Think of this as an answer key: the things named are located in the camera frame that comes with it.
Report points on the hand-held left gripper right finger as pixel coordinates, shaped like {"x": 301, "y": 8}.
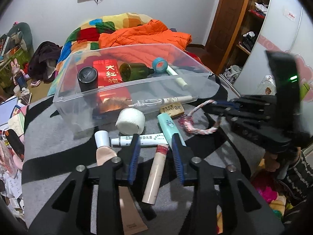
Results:
{"x": 176, "y": 161}

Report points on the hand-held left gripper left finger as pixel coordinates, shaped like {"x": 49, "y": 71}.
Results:
{"x": 134, "y": 161}

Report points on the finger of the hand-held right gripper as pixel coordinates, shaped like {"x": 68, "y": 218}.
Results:
{"x": 256, "y": 129}
{"x": 247, "y": 106}

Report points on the slim beige tube red cap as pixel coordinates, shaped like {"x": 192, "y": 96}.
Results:
{"x": 155, "y": 176}

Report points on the beige cosmetic tube white cap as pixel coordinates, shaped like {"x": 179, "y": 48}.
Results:
{"x": 104, "y": 154}

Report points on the clear plastic storage box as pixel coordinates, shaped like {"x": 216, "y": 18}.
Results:
{"x": 80, "y": 112}

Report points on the red tea packet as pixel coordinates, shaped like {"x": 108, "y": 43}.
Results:
{"x": 110, "y": 78}

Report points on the dark green glass bottle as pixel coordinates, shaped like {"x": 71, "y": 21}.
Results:
{"x": 134, "y": 71}

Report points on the black cylindrical bottle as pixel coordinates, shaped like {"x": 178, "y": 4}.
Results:
{"x": 87, "y": 80}

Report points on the light blue tape roll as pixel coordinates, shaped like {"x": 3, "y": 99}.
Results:
{"x": 154, "y": 62}

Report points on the person's right forearm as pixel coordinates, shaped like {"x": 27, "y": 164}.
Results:
{"x": 300, "y": 183}

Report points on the person's right hand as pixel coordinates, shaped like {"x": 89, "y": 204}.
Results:
{"x": 276, "y": 164}

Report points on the white suitcase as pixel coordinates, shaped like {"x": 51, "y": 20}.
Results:
{"x": 267, "y": 88}

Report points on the white ointment tube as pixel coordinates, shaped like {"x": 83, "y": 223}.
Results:
{"x": 149, "y": 138}

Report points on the mint green tube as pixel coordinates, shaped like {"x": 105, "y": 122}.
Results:
{"x": 167, "y": 124}

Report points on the brown eraser pack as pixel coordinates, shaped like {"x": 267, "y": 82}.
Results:
{"x": 171, "y": 110}

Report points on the white sliding wardrobe door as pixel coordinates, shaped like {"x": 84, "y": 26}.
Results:
{"x": 281, "y": 29}

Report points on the long white tube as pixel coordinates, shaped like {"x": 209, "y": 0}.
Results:
{"x": 171, "y": 100}

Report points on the wooden wardrobe shelves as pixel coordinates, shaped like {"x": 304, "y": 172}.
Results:
{"x": 251, "y": 29}

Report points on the grey black patterned blanket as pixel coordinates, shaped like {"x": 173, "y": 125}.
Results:
{"x": 49, "y": 151}

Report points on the brown wooden door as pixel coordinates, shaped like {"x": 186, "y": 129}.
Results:
{"x": 225, "y": 19}

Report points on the black handheld device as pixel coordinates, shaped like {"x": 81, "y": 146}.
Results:
{"x": 16, "y": 144}

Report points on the orange puffy duvet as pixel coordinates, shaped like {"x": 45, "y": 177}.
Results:
{"x": 146, "y": 35}

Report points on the blue notebook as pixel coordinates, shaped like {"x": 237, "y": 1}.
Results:
{"x": 8, "y": 107}

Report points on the multicolour patchwork quilt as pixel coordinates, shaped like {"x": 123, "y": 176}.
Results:
{"x": 80, "y": 34}

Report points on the dark clothes pile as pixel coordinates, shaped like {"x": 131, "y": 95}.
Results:
{"x": 41, "y": 58}

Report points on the pink rabbit toy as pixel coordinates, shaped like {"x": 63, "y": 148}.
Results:
{"x": 17, "y": 69}

